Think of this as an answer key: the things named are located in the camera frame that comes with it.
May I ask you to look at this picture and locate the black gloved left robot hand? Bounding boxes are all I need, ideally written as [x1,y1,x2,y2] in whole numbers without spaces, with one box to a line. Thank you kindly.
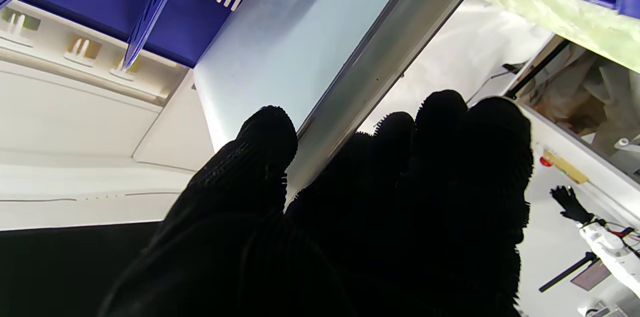
[97,89,534,317]

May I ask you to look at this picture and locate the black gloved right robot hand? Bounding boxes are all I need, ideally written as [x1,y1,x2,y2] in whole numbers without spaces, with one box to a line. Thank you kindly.
[550,185,595,226]

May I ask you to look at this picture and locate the grey folder slide bar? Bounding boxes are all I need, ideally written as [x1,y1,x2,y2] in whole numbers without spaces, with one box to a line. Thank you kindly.
[284,0,497,204]

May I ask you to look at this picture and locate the blue perforated plastic file rack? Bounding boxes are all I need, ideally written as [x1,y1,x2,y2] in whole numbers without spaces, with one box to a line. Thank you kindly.
[0,0,640,71]

